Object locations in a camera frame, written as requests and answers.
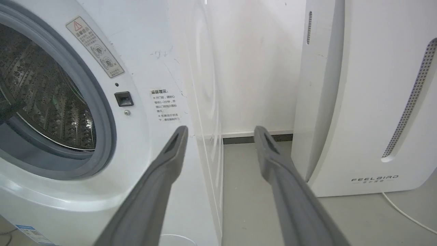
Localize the stainless steel washer drum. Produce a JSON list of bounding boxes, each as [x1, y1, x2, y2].
[[0, 23, 97, 151]]

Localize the white power cable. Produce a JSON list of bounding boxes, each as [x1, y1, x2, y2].
[[381, 192, 437, 235]]

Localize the blue energy label sticker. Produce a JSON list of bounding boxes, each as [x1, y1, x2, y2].
[[15, 224, 56, 246]]

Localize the black door latch socket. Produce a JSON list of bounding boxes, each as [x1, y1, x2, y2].
[[114, 91, 134, 107]]

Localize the warning label sticker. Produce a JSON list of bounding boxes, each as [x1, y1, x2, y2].
[[66, 16, 125, 79]]

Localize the white Feelbird air purifier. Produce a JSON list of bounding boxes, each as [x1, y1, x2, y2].
[[291, 0, 437, 197]]

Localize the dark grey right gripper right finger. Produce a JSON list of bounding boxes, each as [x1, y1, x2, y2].
[[254, 125, 352, 246]]

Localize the white text notice sticker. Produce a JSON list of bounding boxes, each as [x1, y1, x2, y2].
[[150, 88, 182, 123]]

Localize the grey rubber door gasket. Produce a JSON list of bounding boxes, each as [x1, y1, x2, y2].
[[0, 3, 117, 180]]

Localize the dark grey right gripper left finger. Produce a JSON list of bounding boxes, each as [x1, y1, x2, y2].
[[93, 125, 189, 246]]

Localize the white front-load washing machine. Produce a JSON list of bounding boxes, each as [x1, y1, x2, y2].
[[0, 0, 224, 246]]

